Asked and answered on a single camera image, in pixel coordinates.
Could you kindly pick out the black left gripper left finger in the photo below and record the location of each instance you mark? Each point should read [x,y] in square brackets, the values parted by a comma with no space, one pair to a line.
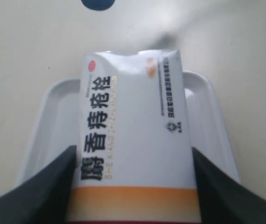
[42,199]

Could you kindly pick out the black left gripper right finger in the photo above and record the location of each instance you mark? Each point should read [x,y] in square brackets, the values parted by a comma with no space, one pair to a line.
[221,199]

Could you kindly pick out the dark blue round object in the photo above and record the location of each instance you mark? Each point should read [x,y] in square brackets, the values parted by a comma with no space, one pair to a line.
[98,5]

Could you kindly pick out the white medicine box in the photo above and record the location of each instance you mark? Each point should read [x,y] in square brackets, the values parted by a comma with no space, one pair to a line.
[136,162]

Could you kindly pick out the white plastic tray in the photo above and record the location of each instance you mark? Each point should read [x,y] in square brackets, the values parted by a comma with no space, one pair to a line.
[57,125]

